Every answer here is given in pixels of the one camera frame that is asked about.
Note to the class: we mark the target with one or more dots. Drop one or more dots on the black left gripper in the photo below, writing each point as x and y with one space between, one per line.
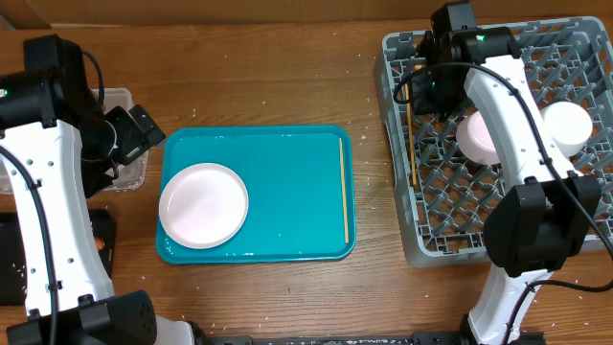
136 140

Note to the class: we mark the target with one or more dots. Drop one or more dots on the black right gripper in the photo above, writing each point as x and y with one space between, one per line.
424 105

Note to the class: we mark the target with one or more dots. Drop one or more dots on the wooden chopstick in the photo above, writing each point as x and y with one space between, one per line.
411 145
344 191

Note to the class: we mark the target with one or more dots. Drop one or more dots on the small pink bowl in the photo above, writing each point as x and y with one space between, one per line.
474 141

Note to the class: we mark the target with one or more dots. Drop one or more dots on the large pink plate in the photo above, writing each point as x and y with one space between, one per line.
203 206

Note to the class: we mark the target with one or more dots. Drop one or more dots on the orange sausage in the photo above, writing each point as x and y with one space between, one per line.
99 244

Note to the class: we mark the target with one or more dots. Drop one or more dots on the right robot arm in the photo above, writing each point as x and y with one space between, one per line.
548 206

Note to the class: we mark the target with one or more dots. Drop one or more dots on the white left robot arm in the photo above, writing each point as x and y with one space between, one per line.
60 146

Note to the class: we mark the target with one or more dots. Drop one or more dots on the black waste tray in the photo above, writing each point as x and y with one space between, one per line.
13 264

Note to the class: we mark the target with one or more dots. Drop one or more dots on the grey plastic dish rack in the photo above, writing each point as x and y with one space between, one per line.
441 220

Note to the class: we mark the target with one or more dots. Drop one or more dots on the teal plastic tray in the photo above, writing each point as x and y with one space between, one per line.
292 176

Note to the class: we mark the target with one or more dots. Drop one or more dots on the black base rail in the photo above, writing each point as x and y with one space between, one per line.
427 338

